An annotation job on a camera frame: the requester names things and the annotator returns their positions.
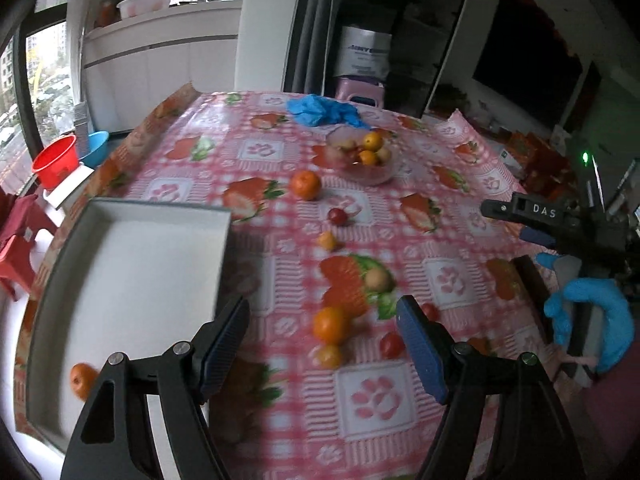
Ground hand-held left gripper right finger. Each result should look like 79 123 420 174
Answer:
396 295 586 480

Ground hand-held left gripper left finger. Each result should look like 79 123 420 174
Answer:
60 296 251 480

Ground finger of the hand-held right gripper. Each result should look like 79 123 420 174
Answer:
481 192 572 231
519 226 558 250

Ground white cardboard box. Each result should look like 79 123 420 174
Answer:
25 197 232 453

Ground person's right hand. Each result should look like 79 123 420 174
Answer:
535 252 636 374

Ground orange cartons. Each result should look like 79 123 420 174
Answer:
500 131 571 198

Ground pink strawberry print tablecloth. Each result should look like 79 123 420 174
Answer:
15 82 571 480

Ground clear glass bowl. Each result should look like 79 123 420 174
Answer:
326 127 398 186

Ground large orange mandarin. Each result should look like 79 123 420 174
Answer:
291 170 322 201

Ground pink plastic stool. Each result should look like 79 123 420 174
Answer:
334 77 386 109

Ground blue cloth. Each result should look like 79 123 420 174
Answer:
286 94 370 130

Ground red plastic chair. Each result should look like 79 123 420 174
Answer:
0 192 58 302

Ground white board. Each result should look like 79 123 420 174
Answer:
42 164 96 209

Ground white printed bag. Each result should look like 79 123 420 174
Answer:
334 25 392 79

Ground blue plastic basin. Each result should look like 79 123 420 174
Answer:
79 131 110 168

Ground red plastic basin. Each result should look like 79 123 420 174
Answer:
32 134 81 191

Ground white cabinet counter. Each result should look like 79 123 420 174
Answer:
81 0 243 133

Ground orange bottle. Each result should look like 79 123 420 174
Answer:
97 2 121 28

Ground white basin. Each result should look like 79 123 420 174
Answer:
117 0 177 19

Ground dark wall screen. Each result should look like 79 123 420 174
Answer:
472 0 585 132

